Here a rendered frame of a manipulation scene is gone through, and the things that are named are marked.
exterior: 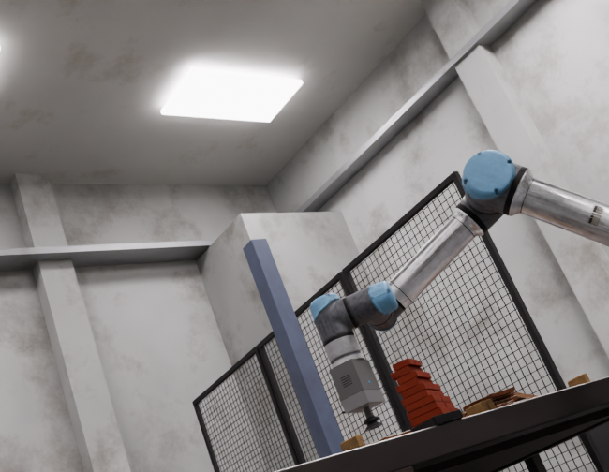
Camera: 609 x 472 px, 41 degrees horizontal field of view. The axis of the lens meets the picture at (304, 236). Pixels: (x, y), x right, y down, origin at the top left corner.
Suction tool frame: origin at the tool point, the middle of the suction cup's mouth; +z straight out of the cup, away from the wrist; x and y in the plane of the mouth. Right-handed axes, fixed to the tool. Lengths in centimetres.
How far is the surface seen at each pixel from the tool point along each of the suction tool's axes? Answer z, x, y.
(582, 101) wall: -223, 48, -461
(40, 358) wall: -215, -406, -308
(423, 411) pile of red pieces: -14, -32, -110
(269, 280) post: -117, -111, -182
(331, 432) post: -35, -110, -184
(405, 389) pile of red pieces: -24, -35, -110
